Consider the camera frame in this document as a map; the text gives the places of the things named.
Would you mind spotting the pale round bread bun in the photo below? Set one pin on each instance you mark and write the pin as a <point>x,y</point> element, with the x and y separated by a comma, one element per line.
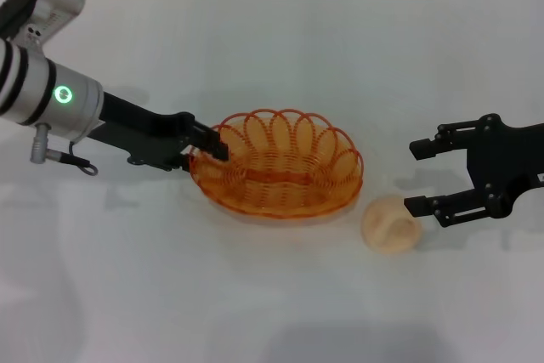
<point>389,227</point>

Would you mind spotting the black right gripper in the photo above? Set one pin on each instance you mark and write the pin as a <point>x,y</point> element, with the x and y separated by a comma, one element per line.
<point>506,159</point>

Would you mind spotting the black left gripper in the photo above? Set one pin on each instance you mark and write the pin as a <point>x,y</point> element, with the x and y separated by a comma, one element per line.
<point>144,137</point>

